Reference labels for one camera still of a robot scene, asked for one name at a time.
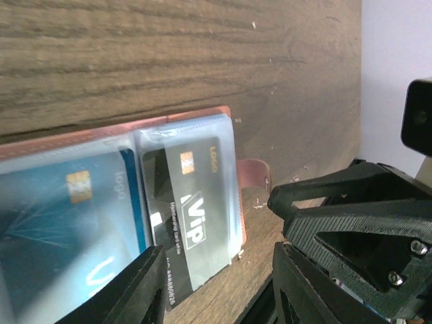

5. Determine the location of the blue card in holder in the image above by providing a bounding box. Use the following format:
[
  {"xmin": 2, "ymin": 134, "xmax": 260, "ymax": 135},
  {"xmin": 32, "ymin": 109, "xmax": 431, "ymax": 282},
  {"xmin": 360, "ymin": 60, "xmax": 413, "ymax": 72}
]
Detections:
[{"xmin": 1, "ymin": 148, "xmax": 147, "ymax": 323}]

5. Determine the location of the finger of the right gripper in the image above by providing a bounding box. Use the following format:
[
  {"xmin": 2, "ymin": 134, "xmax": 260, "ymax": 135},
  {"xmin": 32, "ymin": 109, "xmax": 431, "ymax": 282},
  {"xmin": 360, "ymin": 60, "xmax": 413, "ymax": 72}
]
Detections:
[{"xmin": 267, "ymin": 161, "xmax": 431, "ymax": 319}]

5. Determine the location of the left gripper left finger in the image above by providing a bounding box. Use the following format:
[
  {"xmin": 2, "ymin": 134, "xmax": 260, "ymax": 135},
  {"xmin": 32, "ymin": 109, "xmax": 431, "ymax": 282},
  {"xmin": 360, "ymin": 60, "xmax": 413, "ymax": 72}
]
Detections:
[{"xmin": 58, "ymin": 246, "xmax": 167, "ymax": 324}]

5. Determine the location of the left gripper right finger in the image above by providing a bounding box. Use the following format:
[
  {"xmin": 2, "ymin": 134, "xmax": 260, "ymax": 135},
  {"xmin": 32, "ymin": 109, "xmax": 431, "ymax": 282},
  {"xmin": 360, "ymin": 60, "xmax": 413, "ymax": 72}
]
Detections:
[{"xmin": 236, "ymin": 242, "xmax": 388, "ymax": 323}]

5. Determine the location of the black VIP card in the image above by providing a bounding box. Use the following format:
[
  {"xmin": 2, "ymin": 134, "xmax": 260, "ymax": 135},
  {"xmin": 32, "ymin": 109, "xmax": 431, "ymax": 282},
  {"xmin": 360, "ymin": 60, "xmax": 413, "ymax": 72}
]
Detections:
[{"xmin": 142, "ymin": 136, "xmax": 231, "ymax": 310}]

